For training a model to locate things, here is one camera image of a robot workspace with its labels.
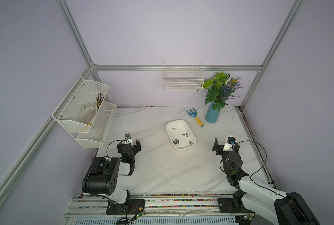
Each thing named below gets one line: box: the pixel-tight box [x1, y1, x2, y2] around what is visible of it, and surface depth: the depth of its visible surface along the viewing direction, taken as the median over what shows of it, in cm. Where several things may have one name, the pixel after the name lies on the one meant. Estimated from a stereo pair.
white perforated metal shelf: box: [51, 75, 118, 150], surface depth 77 cm
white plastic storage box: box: [166, 119, 197, 150], surface depth 106 cm
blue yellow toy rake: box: [185, 107, 205, 128], surface depth 117 cm
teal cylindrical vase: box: [205, 100, 221, 124], surface depth 111 cm
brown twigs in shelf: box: [96, 92, 105, 111], surface depth 83 cm
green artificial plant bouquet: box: [203, 72, 243, 113], surface depth 90 cm
